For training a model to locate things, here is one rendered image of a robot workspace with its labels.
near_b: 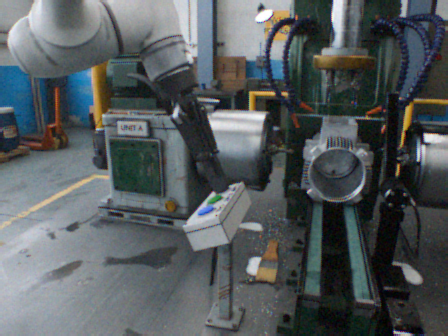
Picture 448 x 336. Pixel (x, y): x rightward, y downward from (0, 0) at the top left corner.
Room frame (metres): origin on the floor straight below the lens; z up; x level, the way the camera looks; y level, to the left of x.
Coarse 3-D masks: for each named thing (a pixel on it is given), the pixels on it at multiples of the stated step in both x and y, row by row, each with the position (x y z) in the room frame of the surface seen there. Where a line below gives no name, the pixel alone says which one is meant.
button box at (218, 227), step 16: (224, 192) 0.60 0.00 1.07; (240, 192) 0.60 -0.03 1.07; (224, 208) 0.51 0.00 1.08; (240, 208) 0.57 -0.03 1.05; (192, 224) 0.49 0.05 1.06; (208, 224) 0.48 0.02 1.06; (224, 224) 0.48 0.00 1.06; (192, 240) 0.49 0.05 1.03; (208, 240) 0.48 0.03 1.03; (224, 240) 0.48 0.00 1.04
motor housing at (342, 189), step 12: (324, 144) 0.94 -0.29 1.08; (336, 144) 0.87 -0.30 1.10; (348, 144) 0.89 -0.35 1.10; (312, 168) 1.00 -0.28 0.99; (360, 168) 0.94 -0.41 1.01; (312, 180) 0.92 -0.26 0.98; (324, 180) 1.01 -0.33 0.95; (336, 180) 1.03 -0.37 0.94; (348, 180) 0.98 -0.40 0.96; (360, 180) 0.88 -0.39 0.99; (324, 192) 0.91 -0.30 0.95; (336, 192) 0.92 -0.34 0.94; (348, 192) 0.89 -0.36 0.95; (324, 204) 0.87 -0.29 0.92; (336, 204) 0.87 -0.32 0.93
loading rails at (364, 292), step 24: (312, 216) 0.81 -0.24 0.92; (336, 216) 0.96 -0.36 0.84; (360, 216) 0.78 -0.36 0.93; (312, 240) 0.68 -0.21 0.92; (360, 240) 0.68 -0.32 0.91; (312, 264) 0.58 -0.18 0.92; (336, 264) 0.73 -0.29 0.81; (360, 264) 0.58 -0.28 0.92; (312, 288) 0.50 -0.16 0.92; (360, 288) 0.50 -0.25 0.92; (312, 312) 0.47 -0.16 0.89; (336, 312) 0.53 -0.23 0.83; (360, 312) 0.45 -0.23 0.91
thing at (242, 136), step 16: (224, 112) 1.03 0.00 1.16; (240, 112) 1.02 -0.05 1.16; (256, 112) 1.02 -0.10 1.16; (224, 128) 0.96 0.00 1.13; (240, 128) 0.95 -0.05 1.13; (256, 128) 0.94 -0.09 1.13; (272, 128) 1.07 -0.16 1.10; (224, 144) 0.93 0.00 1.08; (240, 144) 0.92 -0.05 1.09; (256, 144) 0.91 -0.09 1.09; (272, 144) 0.96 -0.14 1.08; (224, 160) 0.93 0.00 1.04; (240, 160) 0.91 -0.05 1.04; (256, 160) 0.90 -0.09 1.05; (240, 176) 0.92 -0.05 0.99; (256, 176) 0.91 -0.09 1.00
